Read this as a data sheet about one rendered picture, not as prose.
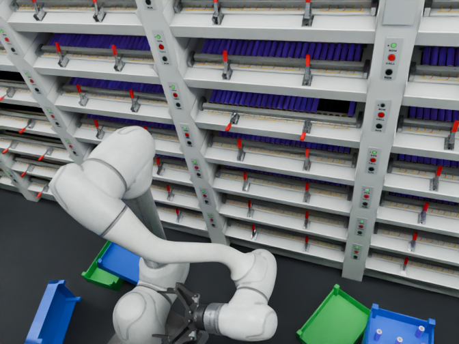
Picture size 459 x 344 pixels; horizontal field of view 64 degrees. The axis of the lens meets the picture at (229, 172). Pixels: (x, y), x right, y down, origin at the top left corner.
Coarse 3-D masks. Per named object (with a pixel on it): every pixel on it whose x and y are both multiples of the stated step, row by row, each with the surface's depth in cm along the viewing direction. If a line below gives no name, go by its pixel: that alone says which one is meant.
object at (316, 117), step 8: (208, 104) 140; (216, 104) 139; (224, 104) 138; (240, 112) 136; (248, 112) 135; (256, 112) 133; (264, 112) 132; (272, 112) 131; (280, 112) 130; (288, 112) 130; (296, 112) 129; (272, 120) 132; (312, 120) 128; (320, 120) 126; (328, 120) 125; (336, 120) 124; (344, 120) 123; (352, 120) 122
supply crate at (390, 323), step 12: (372, 312) 132; (384, 312) 133; (372, 324) 134; (384, 324) 134; (396, 324) 133; (408, 324) 132; (420, 324) 130; (432, 324) 124; (372, 336) 131; (384, 336) 131; (396, 336) 130; (408, 336) 130; (432, 336) 124
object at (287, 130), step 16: (208, 96) 145; (192, 112) 138; (208, 112) 142; (304, 112) 131; (320, 112) 129; (208, 128) 143; (224, 128) 140; (240, 128) 136; (256, 128) 133; (272, 128) 131; (288, 128) 130; (320, 128) 126; (336, 128) 125; (352, 128) 123; (336, 144) 126; (352, 144) 123
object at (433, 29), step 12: (432, 0) 91; (444, 0) 90; (456, 0) 89; (432, 12) 92; (444, 12) 91; (456, 12) 90; (420, 24) 92; (432, 24) 91; (444, 24) 90; (456, 24) 89; (420, 36) 92; (432, 36) 91; (444, 36) 90; (456, 36) 89
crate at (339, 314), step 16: (336, 288) 171; (320, 304) 169; (336, 304) 173; (352, 304) 172; (320, 320) 169; (336, 320) 168; (352, 320) 167; (304, 336) 165; (320, 336) 164; (336, 336) 163; (352, 336) 162
